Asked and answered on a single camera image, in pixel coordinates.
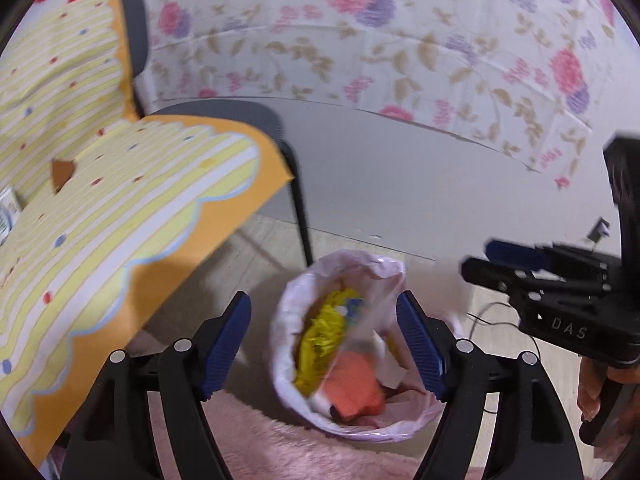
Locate white brown napkin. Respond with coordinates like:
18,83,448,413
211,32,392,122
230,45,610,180
372,332,408,390

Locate red orange snack wrapper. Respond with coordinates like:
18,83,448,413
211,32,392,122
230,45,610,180
320,351,386,424

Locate black floor cable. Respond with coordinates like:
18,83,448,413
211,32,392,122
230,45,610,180
464,301,544,416

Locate yellow mesh net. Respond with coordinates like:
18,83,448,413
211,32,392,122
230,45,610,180
294,288,362,398

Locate brown paper scrap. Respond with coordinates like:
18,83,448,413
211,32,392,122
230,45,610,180
51,158,77,194

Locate grey black chair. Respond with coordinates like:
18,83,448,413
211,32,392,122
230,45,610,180
120,0,314,266

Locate white milk carton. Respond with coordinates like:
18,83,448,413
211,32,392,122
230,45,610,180
0,185,22,244

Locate person's right hand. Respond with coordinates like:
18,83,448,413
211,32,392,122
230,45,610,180
577,356,639,436

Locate yellow striped seat cover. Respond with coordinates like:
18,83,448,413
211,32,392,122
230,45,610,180
1,0,291,466

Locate pink fluffy rug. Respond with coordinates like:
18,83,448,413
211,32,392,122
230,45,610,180
39,389,492,480

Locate pink lined trash bin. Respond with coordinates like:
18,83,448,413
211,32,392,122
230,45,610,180
270,249,471,443

